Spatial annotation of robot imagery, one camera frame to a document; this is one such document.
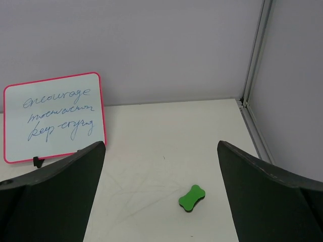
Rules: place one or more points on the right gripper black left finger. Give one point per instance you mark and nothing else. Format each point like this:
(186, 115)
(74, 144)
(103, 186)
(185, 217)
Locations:
(52, 203)

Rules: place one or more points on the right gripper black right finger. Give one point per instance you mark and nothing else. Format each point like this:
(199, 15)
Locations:
(269, 203)

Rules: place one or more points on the green bone shaped eraser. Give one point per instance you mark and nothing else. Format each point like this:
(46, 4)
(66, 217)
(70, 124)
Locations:
(191, 199)

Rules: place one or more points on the pink framed whiteboard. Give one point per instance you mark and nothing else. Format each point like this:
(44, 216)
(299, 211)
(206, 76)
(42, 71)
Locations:
(53, 117)

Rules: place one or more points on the black whiteboard stand clip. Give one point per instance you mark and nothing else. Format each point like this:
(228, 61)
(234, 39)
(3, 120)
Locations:
(38, 162)

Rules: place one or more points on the aluminium corner frame post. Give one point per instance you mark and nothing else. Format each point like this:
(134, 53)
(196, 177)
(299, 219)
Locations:
(244, 103)

